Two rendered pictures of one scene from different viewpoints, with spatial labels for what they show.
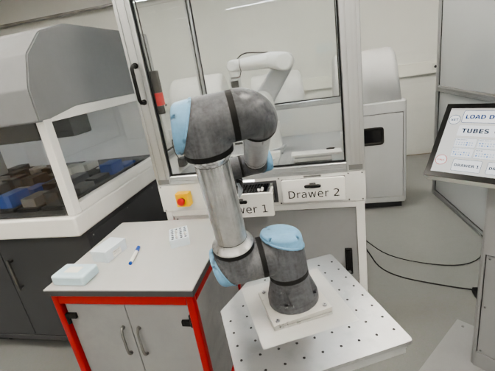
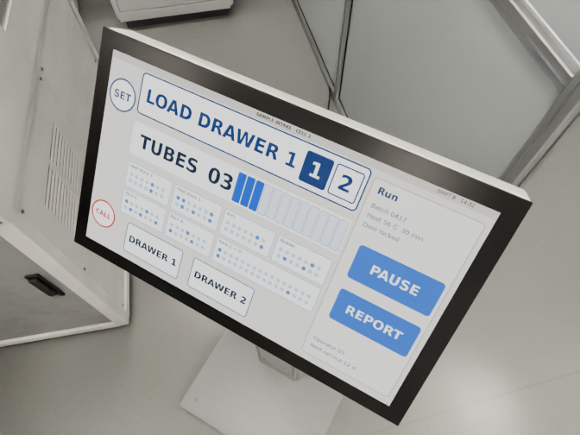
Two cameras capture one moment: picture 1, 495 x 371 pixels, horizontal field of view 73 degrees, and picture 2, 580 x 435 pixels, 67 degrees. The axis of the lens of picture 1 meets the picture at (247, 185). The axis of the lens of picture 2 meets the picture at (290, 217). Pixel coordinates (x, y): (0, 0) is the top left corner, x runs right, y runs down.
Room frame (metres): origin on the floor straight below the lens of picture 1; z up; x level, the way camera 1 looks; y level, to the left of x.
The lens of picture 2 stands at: (0.83, -0.86, 1.55)
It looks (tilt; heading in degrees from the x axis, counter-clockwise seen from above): 61 degrees down; 336
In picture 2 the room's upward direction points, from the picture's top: straight up
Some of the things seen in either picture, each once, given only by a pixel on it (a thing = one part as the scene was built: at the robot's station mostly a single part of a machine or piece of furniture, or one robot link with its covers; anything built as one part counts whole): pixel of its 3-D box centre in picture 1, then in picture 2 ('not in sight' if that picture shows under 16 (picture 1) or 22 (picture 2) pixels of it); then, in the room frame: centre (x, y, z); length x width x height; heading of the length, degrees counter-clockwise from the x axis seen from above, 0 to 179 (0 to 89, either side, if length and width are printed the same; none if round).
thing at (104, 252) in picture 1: (109, 249); not in sight; (1.35, 0.65, 0.79); 0.13 x 0.09 x 0.05; 156
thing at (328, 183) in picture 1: (313, 189); not in sight; (1.47, -0.30, 0.87); 0.29 x 0.02 x 0.11; 76
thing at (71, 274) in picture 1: (75, 274); not in sight; (1.19, 0.73, 0.78); 0.15 x 0.10 x 0.04; 74
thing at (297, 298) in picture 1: (290, 283); not in sight; (0.85, -0.08, 0.83); 0.15 x 0.15 x 0.10
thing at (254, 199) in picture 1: (241, 205); not in sight; (1.41, 0.04, 0.87); 0.29 x 0.02 x 0.11; 76
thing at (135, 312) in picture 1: (168, 317); not in sight; (1.35, 0.48, 0.38); 0.62 x 0.58 x 0.76; 76
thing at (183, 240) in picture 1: (179, 236); not in sight; (1.38, 0.34, 0.78); 0.12 x 0.08 x 0.04; 11
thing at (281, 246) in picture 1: (281, 250); not in sight; (0.85, -0.07, 0.95); 0.13 x 0.12 x 0.14; 95
